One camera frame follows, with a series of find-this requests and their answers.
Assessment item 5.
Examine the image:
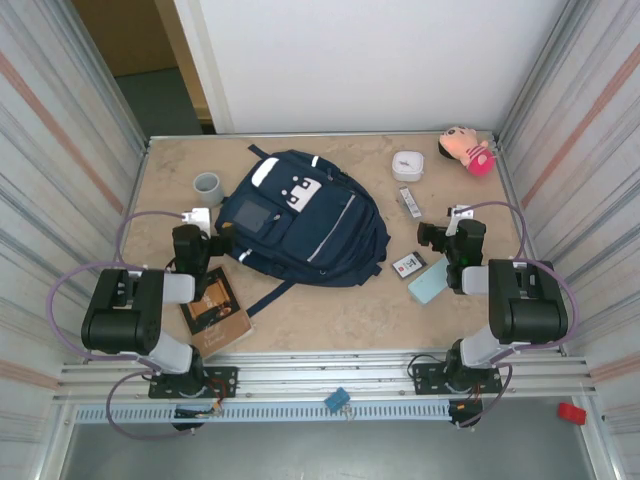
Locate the small black white card box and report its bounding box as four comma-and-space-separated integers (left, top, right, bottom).
391, 252, 428, 279

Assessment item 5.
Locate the light blue pencil case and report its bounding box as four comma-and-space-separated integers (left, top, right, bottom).
407, 256, 454, 305

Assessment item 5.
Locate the brown paperback book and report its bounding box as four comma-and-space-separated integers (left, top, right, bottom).
179, 264, 255, 360

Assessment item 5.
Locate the navy blue school backpack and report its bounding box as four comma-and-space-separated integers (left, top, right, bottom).
214, 143, 392, 319

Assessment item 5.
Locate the grey plastic cup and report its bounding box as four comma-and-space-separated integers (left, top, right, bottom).
193, 172, 225, 209

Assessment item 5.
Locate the pink plush doll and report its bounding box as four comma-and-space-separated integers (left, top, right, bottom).
437, 125, 496, 177

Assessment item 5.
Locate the blue binder clip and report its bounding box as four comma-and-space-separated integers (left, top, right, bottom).
323, 386, 350, 411

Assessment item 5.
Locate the red plastic block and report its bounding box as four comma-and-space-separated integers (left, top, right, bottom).
557, 402, 587, 426

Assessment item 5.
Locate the brown wooden panel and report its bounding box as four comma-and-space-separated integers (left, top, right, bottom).
72, 0, 179, 79

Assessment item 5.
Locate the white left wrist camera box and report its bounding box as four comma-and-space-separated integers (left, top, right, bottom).
181, 207, 212, 235

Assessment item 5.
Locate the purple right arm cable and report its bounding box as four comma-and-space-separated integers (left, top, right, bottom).
452, 201, 581, 431

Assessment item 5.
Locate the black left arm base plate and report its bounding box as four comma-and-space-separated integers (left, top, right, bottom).
148, 366, 239, 400

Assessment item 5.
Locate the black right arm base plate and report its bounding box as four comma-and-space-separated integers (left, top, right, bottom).
411, 362, 503, 396

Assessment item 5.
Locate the aluminium mounting rail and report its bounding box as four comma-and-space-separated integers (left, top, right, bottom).
53, 349, 599, 401

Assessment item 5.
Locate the small circuit board with wires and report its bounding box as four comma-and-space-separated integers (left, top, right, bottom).
448, 397, 484, 417
173, 398, 224, 421

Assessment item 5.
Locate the slotted grey cable duct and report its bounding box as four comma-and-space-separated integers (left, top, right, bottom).
74, 403, 454, 424

